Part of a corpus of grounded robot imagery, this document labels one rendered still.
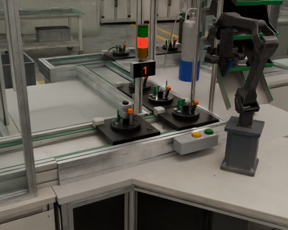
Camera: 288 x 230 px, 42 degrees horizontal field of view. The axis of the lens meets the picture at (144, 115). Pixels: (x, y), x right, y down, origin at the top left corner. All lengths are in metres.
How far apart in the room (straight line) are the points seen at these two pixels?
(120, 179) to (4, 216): 0.46
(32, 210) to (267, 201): 0.89
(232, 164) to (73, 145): 0.71
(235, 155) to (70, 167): 0.69
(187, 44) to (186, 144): 1.25
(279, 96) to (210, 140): 1.48
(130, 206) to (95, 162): 0.27
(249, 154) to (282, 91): 1.59
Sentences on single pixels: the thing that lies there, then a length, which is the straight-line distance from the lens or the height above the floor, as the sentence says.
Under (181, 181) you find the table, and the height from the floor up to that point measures 0.86.
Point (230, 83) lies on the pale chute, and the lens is 2.07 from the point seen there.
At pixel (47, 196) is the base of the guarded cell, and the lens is 1.50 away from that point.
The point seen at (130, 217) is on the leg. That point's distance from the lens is 1.72.
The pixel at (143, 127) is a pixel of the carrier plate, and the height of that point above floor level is 0.97.
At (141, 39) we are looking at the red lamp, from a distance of 1.80.
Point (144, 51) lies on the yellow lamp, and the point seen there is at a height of 1.30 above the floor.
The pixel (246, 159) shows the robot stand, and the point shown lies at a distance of 1.64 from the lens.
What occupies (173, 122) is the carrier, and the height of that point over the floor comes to 0.97.
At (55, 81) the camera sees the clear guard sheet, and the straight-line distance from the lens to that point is 1.73.
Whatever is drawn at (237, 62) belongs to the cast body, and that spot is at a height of 1.23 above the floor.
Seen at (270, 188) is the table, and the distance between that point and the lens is 1.61.
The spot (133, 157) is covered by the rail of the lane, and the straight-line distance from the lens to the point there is 1.63.
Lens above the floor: 1.70
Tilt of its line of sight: 22 degrees down
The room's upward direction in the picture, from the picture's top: 1 degrees clockwise
